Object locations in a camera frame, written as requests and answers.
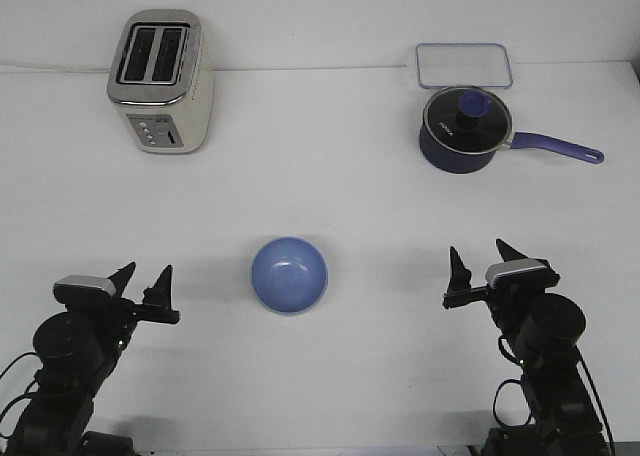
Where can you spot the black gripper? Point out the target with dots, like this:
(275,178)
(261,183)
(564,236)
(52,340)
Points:
(116,319)
(510,302)

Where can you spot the blue bowl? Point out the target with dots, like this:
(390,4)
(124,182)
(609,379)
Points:
(289,275)

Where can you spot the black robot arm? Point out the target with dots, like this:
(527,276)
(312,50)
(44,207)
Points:
(79,349)
(539,331)

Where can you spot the dark blue saucepan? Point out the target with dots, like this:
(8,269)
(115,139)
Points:
(457,163)

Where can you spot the glass pot lid blue knob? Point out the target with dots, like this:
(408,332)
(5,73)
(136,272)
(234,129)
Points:
(467,120)

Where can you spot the clear blue-rimmed container lid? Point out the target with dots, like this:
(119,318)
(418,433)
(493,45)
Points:
(441,65)

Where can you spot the silver two-slot toaster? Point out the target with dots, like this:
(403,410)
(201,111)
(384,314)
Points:
(161,81)

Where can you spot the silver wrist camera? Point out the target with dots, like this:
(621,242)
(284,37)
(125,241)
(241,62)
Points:
(500,271)
(83,290)

